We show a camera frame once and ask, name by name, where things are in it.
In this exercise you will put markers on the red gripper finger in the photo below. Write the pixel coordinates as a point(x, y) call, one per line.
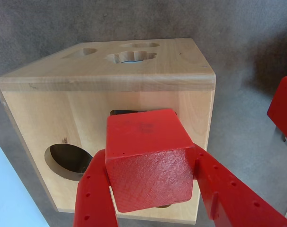
point(231, 201)
point(93, 201)

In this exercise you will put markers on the wooden shape sorter box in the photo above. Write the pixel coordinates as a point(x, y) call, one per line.
point(63, 113)

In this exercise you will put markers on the red robot arm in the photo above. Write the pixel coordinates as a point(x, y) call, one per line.
point(284, 111)

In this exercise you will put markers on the red wooden cube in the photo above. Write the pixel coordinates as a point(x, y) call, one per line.
point(148, 175)

